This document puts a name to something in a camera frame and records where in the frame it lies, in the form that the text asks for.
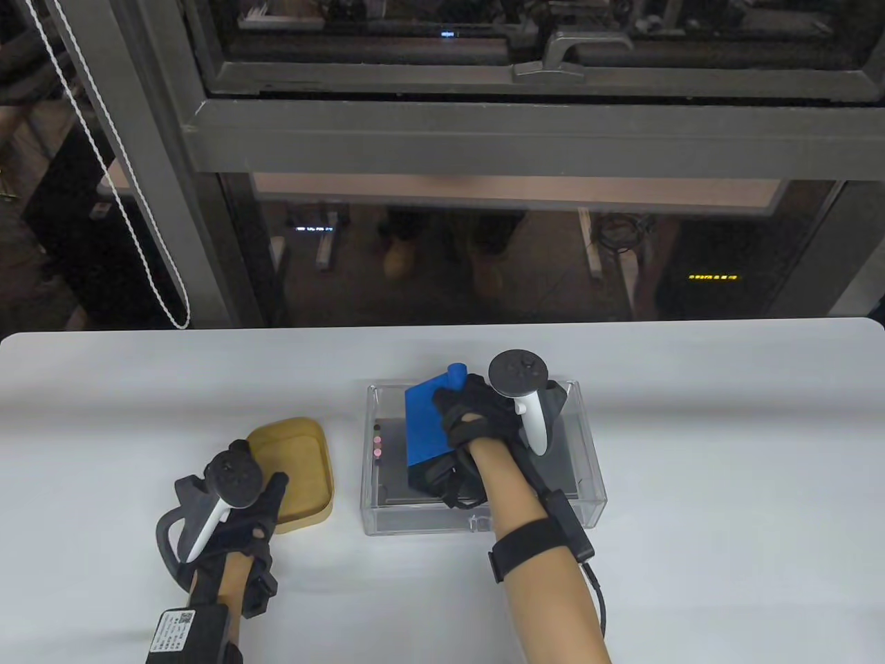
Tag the person's left hand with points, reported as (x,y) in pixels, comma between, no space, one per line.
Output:
(245,529)

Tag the black and white controller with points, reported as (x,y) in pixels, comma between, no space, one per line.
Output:
(518,370)
(235,477)

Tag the person's left forearm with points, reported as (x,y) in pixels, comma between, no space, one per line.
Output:
(225,581)

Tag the black and white left controller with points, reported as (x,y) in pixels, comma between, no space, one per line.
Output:
(235,477)

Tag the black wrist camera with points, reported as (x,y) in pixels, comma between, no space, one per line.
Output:
(261,588)
(435,484)

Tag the grey metal window frame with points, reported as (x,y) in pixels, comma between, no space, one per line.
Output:
(484,138)

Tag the black labelled left sensor box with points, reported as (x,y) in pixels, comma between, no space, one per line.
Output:
(187,633)

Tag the blue plastic scraper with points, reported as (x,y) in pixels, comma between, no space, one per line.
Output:
(429,422)

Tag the black and white right controller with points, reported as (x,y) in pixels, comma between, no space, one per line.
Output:
(518,370)

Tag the black right forearm sensor box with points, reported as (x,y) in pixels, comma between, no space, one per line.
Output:
(570,529)

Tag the yellow bento box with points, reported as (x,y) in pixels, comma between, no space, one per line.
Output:
(304,470)

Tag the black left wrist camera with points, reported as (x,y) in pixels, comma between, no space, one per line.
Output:
(261,588)

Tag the person's right forearm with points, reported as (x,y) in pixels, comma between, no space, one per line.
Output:
(546,609)

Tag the clear plastic drawer organizer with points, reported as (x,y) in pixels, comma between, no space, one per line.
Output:
(588,498)

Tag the small buttons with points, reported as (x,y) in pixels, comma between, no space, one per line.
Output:
(377,453)

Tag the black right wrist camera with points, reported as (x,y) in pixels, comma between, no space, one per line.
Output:
(435,484)

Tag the person's right hand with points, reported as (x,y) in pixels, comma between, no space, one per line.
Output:
(477,415)

